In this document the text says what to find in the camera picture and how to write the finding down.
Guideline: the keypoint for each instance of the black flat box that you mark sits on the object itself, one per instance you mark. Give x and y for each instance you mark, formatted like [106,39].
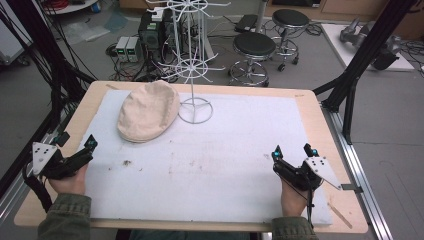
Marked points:
[246,22]

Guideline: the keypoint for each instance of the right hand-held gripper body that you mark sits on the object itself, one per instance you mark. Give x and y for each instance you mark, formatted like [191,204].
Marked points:
[320,168]

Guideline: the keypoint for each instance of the person's right hand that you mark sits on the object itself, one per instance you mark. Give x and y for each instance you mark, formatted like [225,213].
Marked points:
[293,200]

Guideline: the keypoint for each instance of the black metal frame post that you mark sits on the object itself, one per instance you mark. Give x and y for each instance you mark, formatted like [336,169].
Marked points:
[363,53]

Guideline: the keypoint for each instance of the wooden stick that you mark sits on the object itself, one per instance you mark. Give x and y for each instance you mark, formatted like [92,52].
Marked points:
[340,215]

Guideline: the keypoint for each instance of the grey metal pole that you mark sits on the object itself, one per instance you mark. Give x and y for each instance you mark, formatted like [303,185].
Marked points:
[261,15]

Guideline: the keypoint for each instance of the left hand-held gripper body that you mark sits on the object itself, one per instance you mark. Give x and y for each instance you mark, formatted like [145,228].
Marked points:
[43,156]

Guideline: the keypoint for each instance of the white round table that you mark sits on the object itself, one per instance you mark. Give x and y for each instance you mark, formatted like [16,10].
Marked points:
[71,6]

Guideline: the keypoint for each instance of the clear plastic sheet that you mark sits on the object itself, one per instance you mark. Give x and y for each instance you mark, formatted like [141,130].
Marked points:
[85,31]

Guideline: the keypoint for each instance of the person's left hand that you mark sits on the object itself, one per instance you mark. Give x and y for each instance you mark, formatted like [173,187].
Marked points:
[71,183]

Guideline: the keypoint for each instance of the black computer tower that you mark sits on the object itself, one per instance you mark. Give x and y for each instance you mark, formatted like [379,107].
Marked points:
[150,36]

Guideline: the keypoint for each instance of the beige flat cap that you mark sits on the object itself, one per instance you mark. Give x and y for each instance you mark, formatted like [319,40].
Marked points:
[148,111]

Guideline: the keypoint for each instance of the large black round stool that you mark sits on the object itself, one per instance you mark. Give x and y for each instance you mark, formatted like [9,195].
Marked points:
[254,45]

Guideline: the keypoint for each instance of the small black round stool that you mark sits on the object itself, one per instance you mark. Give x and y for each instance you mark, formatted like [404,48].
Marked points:
[290,18]

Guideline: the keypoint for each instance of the aluminium rail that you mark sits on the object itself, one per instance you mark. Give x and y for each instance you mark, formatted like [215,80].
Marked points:
[20,180]
[360,173]

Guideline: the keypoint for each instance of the grey robot device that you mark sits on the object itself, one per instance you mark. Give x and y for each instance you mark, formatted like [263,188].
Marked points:
[383,46]

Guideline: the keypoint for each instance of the white cabinet on wheels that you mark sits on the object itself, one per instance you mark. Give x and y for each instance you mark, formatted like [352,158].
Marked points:
[11,43]

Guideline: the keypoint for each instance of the white foam mat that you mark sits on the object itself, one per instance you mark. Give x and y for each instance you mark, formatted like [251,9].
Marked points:
[216,160]

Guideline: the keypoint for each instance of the small metal bracket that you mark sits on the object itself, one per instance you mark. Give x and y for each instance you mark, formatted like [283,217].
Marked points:
[352,188]

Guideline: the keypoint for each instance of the grey power supply unit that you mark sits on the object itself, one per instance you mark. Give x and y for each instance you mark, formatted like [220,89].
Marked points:
[121,48]
[134,49]

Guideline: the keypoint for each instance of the white floor platform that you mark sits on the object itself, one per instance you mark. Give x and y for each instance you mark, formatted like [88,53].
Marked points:
[340,46]

